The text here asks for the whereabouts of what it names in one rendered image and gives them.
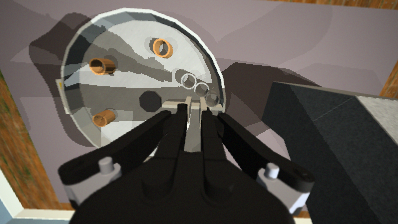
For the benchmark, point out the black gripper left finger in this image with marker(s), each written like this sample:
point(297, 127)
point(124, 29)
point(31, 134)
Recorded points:
point(87, 173)

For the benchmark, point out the bronze bushing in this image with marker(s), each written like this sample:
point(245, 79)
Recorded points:
point(157, 45)
point(106, 115)
point(95, 65)

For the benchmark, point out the grey metal ring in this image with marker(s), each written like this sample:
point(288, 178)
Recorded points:
point(216, 102)
point(203, 94)
point(186, 86)

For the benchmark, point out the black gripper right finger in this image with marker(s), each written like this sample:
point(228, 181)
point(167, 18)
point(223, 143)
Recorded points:
point(288, 181)

